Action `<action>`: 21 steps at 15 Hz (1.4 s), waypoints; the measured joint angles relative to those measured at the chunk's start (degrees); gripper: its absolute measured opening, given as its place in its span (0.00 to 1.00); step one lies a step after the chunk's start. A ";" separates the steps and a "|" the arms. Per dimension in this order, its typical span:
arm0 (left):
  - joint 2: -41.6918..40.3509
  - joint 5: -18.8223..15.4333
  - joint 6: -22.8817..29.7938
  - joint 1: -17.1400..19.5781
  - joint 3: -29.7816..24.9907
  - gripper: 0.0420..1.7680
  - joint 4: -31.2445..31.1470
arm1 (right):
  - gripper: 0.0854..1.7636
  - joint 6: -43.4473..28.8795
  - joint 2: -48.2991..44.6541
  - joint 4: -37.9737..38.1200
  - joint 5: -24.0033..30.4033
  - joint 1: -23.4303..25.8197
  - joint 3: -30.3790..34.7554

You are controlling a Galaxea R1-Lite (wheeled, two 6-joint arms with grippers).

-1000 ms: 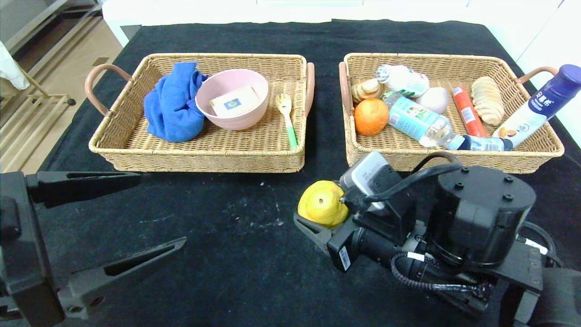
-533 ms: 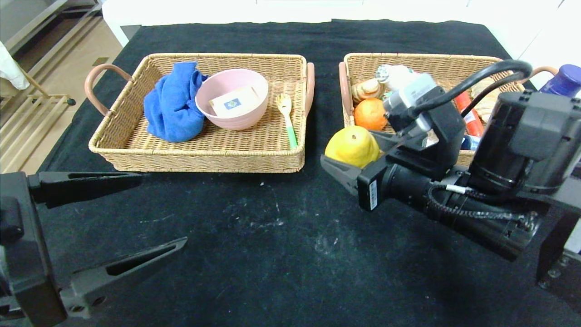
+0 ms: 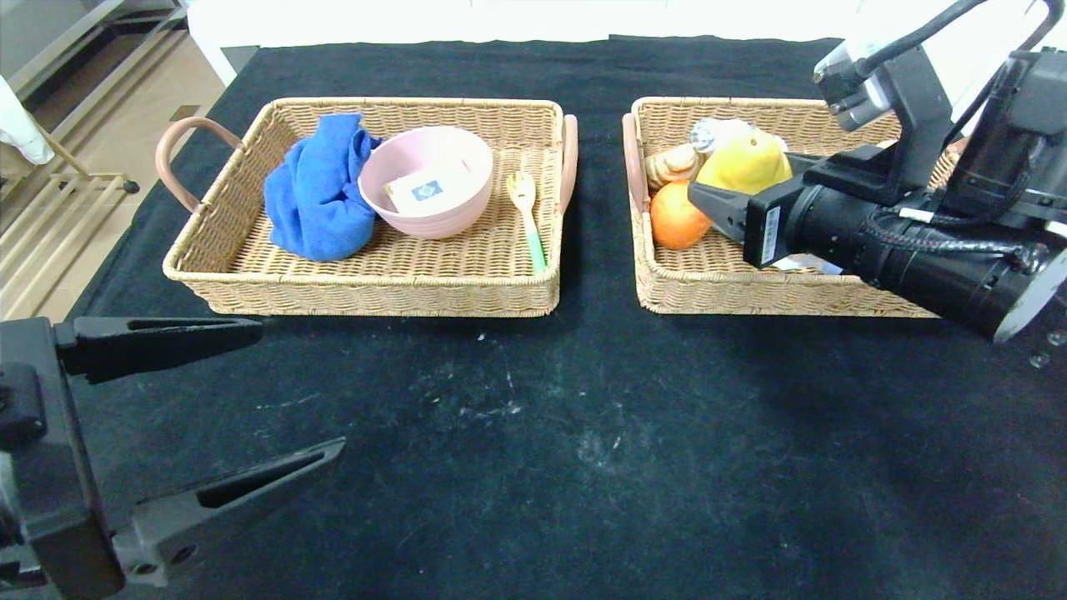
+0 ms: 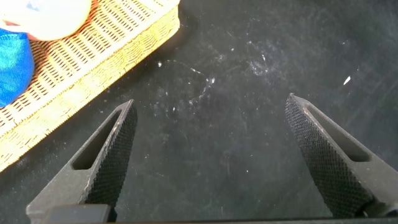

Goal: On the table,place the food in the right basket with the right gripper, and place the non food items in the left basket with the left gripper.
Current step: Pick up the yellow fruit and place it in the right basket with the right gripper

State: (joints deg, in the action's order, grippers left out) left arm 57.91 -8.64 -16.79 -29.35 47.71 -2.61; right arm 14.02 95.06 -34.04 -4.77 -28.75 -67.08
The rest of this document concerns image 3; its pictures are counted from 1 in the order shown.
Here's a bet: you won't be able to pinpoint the white hanging cloth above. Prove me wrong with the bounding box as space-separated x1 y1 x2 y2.
0 73 58 166

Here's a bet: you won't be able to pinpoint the clear water bottle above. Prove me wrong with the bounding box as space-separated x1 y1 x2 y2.
771 252 844 276

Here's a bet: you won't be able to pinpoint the yellow pasta spoon green handle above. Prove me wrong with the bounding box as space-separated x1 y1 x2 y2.
506 171 549 274

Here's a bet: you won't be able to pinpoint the white counter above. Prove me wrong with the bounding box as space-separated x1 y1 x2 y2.
190 0 868 88

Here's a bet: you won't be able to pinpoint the white milk drink bottle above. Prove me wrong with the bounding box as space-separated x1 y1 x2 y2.
690 118 758 158

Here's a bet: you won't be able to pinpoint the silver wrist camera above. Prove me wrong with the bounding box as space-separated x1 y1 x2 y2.
814 37 894 133

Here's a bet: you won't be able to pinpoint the metal shelf frame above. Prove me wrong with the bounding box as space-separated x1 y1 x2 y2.
0 0 201 118

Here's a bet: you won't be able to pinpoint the white card box blue diamond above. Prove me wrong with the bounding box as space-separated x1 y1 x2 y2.
385 158 478 216

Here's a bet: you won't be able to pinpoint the beige metal trolley rack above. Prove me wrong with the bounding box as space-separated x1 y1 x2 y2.
0 137 143 322

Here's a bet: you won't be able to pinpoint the pink bowl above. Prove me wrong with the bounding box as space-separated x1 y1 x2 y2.
358 125 494 240

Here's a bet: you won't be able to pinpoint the thick black camera cable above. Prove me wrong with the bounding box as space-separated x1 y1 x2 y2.
859 0 1067 151

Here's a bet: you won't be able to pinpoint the golden bread bun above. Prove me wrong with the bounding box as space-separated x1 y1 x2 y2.
644 143 709 191

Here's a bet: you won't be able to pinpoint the yellow pear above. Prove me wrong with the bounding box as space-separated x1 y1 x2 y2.
695 129 794 198

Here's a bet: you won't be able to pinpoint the black table cloth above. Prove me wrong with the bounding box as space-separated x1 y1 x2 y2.
0 35 1067 600

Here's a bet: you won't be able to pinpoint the wicker basket pink handles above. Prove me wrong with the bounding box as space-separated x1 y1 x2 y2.
623 96 968 318
155 97 579 318

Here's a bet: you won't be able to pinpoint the black braided cable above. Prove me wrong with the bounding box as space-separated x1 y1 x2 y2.
865 207 1053 269

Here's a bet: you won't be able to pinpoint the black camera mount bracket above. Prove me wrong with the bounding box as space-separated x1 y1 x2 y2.
802 46 956 209

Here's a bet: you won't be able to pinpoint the orange fruit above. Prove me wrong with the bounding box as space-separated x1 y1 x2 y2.
649 182 714 251

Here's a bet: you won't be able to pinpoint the blue cloth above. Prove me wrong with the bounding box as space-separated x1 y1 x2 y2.
264 114 383 263

